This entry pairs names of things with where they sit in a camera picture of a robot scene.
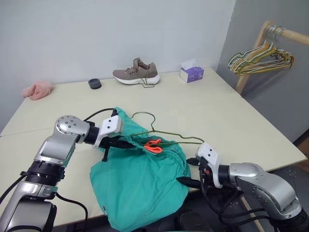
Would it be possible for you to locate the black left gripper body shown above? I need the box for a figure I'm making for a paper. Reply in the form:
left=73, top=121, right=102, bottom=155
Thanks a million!
left=98, top=136, right=120, bottom=162

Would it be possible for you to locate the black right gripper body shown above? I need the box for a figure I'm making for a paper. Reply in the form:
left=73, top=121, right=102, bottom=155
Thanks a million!
left=198, top=160, right=215, bottom=190

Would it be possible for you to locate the green garment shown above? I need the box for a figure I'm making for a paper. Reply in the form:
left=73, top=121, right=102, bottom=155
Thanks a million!
left=89, top=107, right=191, bottom=230

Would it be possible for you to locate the black round tape roll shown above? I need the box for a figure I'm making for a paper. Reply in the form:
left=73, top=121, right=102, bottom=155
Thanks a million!
left=88, top=78, right=102, bottom=90

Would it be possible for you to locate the brown sneaker white sole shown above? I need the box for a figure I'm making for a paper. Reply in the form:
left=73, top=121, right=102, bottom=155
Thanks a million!
left=112, top=57, right=161, bottom=89

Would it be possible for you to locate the pink towel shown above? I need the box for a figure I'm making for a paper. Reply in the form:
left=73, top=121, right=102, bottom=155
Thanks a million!
left=22, top=80, right=54, bottom=101

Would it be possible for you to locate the purple tissue box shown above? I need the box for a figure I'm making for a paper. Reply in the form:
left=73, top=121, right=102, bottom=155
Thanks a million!
left=179, top=58, right=205, bottom=84

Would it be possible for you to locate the wooden clothes rack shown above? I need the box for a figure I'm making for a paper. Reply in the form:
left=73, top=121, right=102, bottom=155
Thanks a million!
left=234, top=20, right=309, bottom=95

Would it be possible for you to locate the bunch of hangers on rack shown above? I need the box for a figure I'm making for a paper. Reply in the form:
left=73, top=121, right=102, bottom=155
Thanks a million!
left=231, top=26, right=295, bottom=76

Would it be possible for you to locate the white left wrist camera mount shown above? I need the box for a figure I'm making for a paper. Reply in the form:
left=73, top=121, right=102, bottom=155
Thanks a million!
left=92, top=116, right=124, bottom=148

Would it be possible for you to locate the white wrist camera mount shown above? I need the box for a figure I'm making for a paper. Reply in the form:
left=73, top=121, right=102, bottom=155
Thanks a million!
left=92, top=116, right=124, bottom=148
left=197, top=142, right=223, bottom=189

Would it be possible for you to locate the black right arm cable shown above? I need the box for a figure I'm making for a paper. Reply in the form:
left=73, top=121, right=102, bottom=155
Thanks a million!
left=185, top=157, right=276, bottom=232

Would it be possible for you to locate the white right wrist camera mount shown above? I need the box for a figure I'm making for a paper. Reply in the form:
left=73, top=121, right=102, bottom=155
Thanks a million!
left=197, top=142, right=223, bottom=189

